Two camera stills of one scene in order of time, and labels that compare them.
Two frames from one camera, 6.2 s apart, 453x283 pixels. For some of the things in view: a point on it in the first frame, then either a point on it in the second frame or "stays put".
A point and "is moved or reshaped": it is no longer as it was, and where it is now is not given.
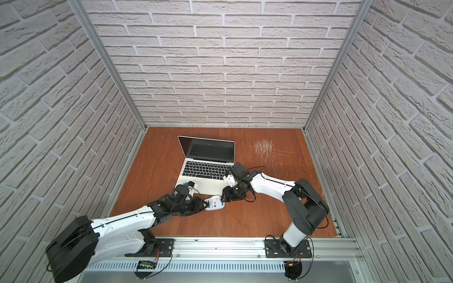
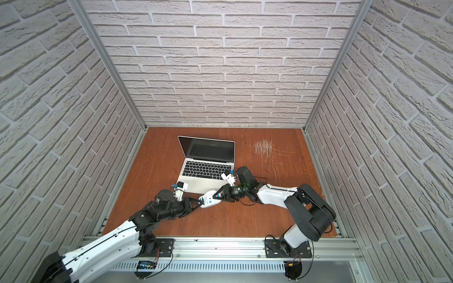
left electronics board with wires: x=148 y=265 stays put
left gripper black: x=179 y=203 stays put
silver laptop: x=206 y=161 stays put
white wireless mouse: x=215 y=203 is moved or reshaped
